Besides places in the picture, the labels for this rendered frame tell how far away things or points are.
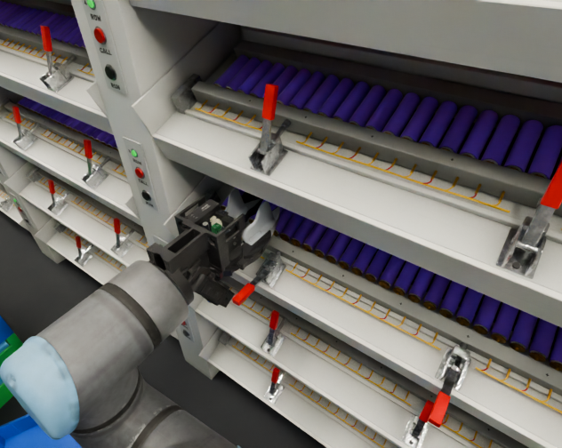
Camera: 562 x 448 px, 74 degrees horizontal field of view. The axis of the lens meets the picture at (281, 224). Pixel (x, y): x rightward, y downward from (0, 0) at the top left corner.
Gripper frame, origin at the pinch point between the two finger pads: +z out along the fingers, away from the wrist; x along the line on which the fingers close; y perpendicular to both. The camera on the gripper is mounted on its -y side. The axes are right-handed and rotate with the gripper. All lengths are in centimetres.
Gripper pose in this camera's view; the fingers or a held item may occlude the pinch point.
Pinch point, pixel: (264, 212)
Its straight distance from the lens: 58.1
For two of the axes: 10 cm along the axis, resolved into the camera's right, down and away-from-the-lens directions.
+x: -8.2, -3.6, 4.3
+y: -0.1, -7.6, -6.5
